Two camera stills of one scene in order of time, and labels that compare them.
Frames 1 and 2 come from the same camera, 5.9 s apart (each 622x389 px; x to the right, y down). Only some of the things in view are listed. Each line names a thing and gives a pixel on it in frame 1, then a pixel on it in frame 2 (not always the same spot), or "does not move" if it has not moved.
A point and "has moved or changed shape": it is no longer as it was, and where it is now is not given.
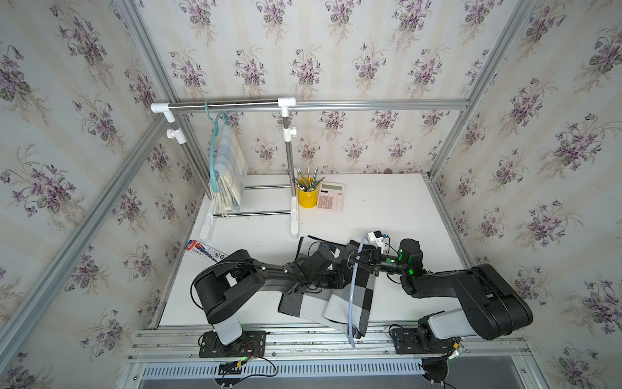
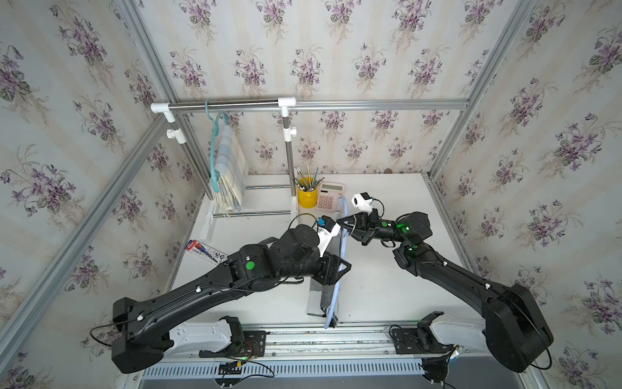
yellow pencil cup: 308,199 does not move
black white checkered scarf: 333,306 has moved or changed shape
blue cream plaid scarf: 232,171 does not move
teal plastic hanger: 215,133 does not move
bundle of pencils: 307,184 does not move
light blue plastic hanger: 350,313 to 338,294
